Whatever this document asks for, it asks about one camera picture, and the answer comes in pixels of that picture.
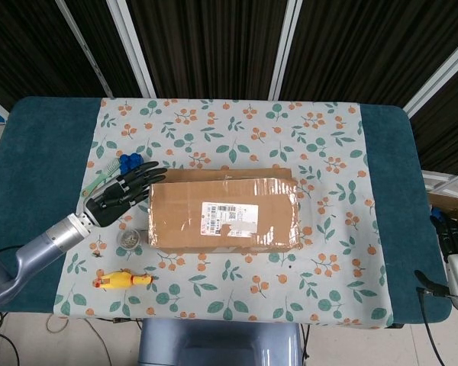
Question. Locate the blue building block toy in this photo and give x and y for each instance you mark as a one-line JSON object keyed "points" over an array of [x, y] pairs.
{"points": [[130, 160]]}

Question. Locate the blue-grey robot torso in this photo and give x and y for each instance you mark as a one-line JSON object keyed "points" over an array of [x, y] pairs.
{"points": [[221, 343]]}

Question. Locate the yellow rubber chicken toy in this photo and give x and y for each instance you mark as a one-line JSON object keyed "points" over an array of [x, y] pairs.
{"points": [[118, 280]]}

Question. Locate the clear round pin container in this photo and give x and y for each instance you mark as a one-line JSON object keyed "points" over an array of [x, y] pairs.
{"points": [[128, 239]]}

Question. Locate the thin white frame post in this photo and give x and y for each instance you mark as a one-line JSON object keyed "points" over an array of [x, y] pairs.
{"points": [[86, 49]]}

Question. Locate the floral fruit print tablecloth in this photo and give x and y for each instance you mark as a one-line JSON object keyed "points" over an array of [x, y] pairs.
{"points": [[229, 129]]}

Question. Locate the open background cardboard box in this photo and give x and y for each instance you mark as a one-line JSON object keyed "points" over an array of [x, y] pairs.
{"points": [[440, 200]]}

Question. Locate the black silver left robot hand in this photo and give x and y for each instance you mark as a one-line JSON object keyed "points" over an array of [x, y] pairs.
{"points": [[118, 198]]}

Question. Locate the small blue plastic object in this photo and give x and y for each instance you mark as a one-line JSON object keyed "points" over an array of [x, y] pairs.
{"points": [[436, 217]]}

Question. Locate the green plastic comb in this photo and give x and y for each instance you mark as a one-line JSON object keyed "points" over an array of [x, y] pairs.
{"points": [[99, 183]]}

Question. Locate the teal plush table cover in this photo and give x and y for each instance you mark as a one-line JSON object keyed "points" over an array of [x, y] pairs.
{"points": [[38, 160]]}

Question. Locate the wide white frame post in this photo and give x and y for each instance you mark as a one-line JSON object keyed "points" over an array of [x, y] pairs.
{"points": [[286, 49], [439, 76], [131, 49]]}

